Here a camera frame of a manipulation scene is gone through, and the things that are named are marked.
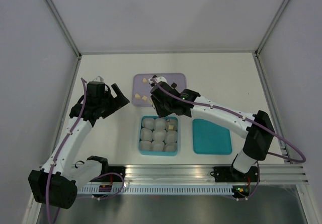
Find white paper cup front-middle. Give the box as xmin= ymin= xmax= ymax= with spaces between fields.
xmin=151 ymin=141 xmax=165 ymax=152

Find aluminium frame post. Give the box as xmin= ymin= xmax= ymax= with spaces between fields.
xmin=35 ymin=0 xmax=83 ymax=84
xmin=253 ymin=0 xmax=302 ymax=164

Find white paper cup middle-left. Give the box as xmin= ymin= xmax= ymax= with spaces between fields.
xmin=140 ymin=128 xmax=152 ymax=141

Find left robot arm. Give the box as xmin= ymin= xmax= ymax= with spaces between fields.
xmin=28 ymin=81 xmax=130 ymax=209

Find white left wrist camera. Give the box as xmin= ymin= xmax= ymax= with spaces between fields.
xmin=92 ymin=76 xmax=104 ymax=83

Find white slotted cable duct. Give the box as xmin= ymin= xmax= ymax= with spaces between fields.
xmin=90 ymin=185 xmax=234 ymax=195

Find white paper cup front-right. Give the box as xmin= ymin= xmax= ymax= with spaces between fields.
xmin=164 ymin=142 xmax=177 ymax=152

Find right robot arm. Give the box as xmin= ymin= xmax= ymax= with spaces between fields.
xmin=148 ymin=77 xmax=275 ymax=181

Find teal box lid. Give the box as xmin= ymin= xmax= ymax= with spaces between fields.
xmin=192 ymin=119 xmax=232 ymax=155

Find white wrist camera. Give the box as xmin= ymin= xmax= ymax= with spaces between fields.
xmin=92 ymin=76 xmax=104 ymax=83
xmin=148 ymin=75 xmax=168 ymax=86

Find white paper cup centre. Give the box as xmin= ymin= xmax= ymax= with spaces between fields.
xmin=152 ymin=129 xmax=167 ymax=141

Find white paper cup front-left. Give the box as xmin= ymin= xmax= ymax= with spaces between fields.
xmin=139 ymin=140 xmax=152 ymax=151

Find teal chocolate box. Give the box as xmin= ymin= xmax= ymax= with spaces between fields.
xmin=138 ymin=116 xmax=180 ymax=157

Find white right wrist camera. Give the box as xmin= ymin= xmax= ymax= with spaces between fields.
xmin=148 ymin=75 xmax=168 ymax=86

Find white paper cup back-right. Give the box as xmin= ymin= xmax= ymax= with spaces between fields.
xmin=166 ymin=118 xmax=178 ymax=131

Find left aluminium frame post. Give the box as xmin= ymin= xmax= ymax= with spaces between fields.
xmin=35 ymin=0 xmax=83 ymax=84

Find white paper cup back-middle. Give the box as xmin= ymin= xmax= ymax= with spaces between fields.
xmin=154 ymin=118 xmax=167 ymax=130

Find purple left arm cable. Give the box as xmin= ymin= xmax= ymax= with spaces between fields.
xmin=46 ymin=77 xmax=89 ymax=224

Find right aluminium frame post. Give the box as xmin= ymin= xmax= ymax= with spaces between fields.
xmin=253 ymin=0 xmax=302 ymax=164

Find aluminium mounting rail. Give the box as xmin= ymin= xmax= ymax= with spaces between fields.
xmin=32 ymin=162 xmax=309 ymax=184

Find white paper cup back-left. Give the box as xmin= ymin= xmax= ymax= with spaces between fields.
xmin=141 ymin=118 xmax=155 ymax=130

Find white paper cup middle-right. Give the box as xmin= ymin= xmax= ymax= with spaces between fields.
xmin=164 ymin=131 xmax=178 ymax=144

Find lilac plastic tray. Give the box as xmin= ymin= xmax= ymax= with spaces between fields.
xmin=131 ymin=73 xmax=187 ymax=107

